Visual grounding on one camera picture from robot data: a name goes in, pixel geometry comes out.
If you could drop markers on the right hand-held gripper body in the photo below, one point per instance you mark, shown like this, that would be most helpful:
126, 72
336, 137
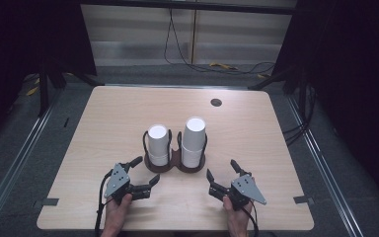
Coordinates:
246, 189

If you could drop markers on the yellow floor tape strip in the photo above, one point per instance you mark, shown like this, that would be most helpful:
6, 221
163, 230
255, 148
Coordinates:
262, 76
32, 91
223, 66

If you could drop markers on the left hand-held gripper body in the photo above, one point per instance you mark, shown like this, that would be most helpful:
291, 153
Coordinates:
116, 181

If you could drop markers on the grey tape piece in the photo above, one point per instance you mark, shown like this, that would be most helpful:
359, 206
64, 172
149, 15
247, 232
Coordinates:
49, 201
302, 199

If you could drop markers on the black metal crossbar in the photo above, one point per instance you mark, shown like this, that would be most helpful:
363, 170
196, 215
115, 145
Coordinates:
190, 6

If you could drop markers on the person's right hand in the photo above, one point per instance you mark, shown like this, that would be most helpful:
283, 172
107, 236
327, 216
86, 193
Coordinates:
238, 219

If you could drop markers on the tall stack of white cups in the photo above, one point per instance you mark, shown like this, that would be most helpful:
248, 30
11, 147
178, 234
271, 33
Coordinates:
194, 141

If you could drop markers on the round dark table grommet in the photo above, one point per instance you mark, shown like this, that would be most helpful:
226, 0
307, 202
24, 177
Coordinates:
216, 102

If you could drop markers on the short stack of white cups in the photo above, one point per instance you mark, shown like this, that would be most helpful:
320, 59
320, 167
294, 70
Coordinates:
158, 144

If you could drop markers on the black curtain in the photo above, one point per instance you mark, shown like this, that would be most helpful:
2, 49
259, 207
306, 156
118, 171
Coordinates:
355, 65
19, 39

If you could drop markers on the metal floor rail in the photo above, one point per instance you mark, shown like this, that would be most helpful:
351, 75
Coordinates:
325, 171
16, 158

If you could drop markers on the black metal stand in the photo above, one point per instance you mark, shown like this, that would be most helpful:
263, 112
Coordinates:
43, 89
301, 89

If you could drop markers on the person's left hand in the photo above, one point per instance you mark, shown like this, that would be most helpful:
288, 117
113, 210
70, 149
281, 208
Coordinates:
116, 214

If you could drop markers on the dark brown double cup holder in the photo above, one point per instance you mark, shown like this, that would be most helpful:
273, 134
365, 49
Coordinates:
175, 158

